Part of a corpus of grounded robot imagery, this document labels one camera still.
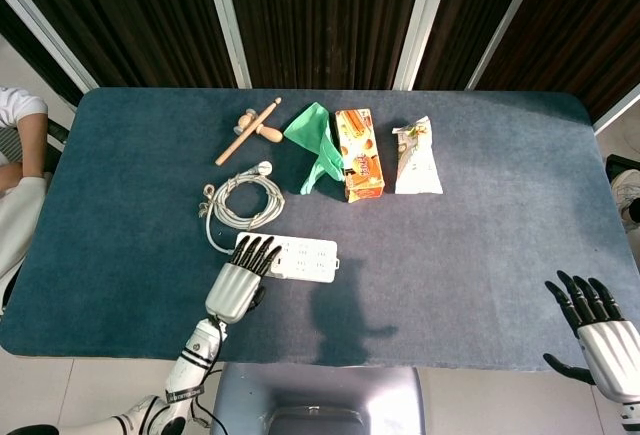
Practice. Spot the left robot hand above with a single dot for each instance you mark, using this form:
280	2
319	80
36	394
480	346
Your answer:
232	290

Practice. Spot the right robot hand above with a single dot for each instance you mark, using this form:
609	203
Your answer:
612	350

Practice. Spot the white power strip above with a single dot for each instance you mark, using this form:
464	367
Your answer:
310	257

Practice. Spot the person bare forearm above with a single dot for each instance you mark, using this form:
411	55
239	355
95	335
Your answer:
32	145

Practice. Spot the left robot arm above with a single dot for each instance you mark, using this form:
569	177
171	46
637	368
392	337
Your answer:
192	365

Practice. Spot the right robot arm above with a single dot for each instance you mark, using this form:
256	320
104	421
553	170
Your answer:
631	415

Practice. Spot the silver robot torso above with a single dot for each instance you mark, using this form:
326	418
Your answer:
320	390

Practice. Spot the blue table mat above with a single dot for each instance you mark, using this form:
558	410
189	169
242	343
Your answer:
125	205

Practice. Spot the wooden drumstick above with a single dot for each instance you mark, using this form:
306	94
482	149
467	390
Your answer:
245	135

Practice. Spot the white sneaker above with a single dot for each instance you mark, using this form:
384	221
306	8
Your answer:
627	195

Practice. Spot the wooden roller massager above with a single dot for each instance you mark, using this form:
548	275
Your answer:
270	133

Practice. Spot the green cloth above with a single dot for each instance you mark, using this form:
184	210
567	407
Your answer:
310	127

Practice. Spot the orange biscuit box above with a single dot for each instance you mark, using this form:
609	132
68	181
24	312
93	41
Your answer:
362	165

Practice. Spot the white snack bag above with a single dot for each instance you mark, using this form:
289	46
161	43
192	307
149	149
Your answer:
417	165

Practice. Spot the person white clothing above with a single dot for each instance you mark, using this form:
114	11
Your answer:
17	220

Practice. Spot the dark folding screen panel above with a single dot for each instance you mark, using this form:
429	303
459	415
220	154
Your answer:
585	25
325	20
475	15
140	20

